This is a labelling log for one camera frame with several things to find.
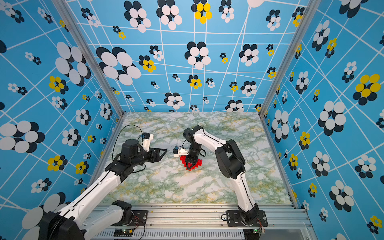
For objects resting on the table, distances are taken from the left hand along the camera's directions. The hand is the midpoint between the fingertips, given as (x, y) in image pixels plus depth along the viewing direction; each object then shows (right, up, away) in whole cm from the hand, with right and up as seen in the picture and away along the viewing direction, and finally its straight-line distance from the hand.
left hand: (163, 148), depth 80 cm
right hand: (+15, -11, +10) cm, 21 cm away
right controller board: (+44, -39, -10) cm, 60 cm away
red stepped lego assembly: (+19, -8, +3) cm, 21 cm away
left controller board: (-18, -40, -7) cm, 45 cm away
